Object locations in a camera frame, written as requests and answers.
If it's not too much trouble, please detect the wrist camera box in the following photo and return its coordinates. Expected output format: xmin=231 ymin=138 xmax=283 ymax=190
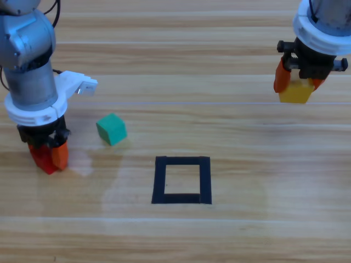
xmin=74 ymin=82 xmax=97 ymax=97

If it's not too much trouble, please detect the black camera cable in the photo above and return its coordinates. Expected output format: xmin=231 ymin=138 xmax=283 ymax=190
xmin=308 ymin=0 xmax=319 ymax=23

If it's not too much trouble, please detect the black tape square outline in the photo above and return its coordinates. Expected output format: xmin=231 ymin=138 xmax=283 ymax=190
xmin=151 ymin=156 xmax=213 ymax=205

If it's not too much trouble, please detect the yellow cube block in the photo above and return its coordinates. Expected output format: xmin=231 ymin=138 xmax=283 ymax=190
xmin=279 ymin=78 xmax=315 ymax=104

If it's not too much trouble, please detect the green cube block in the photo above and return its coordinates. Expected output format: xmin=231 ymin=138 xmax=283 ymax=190
xmin=95 ymin=113 xmax=128 ymax=146

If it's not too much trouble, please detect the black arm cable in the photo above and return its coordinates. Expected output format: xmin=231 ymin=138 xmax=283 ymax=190
xmin=43 ymin=0 xmax=61 ymax=28

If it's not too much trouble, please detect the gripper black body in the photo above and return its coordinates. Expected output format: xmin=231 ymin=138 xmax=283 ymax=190
xmin=16 ymin=115 xmax=72 ymax=150
xmin=276 ymin=37 xmax=349 ymax=80

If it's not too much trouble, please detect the red cube block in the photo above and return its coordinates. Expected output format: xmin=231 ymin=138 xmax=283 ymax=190
xmin=29 ymin=144 xmax=60 ymax=175

